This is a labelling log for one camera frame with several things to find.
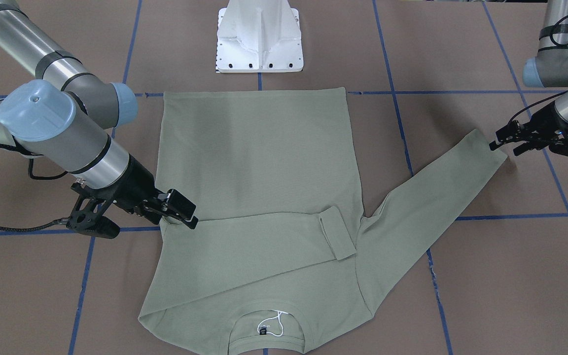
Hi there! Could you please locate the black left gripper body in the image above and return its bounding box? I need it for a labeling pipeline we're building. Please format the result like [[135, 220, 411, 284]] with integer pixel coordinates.
[[525, 104, 568, 150]]

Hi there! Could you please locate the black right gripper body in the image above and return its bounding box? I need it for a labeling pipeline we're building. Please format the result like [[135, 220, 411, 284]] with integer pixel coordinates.
[[113, 155, 163, 222]]

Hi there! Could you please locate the olive green long-sleeve shirt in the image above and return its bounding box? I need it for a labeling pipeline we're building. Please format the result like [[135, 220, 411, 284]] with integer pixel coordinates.
[[139, 87, 507, 355]]

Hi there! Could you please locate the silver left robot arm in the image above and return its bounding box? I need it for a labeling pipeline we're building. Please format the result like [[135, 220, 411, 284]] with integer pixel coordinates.
[[489, 0, 568, 157]]

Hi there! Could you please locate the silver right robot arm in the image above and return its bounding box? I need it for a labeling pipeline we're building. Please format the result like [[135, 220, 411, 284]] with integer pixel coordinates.
[[0, 0, 198, 239]]

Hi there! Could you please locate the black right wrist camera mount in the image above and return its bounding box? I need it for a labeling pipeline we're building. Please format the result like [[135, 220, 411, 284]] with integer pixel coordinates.
[[65, 178, 120, 240]]

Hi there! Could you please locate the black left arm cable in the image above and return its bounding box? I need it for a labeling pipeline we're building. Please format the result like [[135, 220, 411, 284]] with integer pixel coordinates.
[[508, 12, 568, 130]]

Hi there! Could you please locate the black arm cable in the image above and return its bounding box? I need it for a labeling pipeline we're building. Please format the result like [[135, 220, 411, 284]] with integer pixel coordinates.
[[0, 141, 75, 233], [508, 12, 568, 130]]

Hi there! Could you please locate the white shirt tag string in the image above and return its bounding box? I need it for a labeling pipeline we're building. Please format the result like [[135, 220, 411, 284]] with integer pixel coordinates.
[[256, 310, 287, 338]]

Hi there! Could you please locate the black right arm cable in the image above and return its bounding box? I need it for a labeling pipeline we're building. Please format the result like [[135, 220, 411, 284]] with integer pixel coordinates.
[[0, 141, 75, 233]]

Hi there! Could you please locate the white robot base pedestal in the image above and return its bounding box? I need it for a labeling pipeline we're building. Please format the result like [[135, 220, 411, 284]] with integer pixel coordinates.
[[215, 0, 304, 73]]

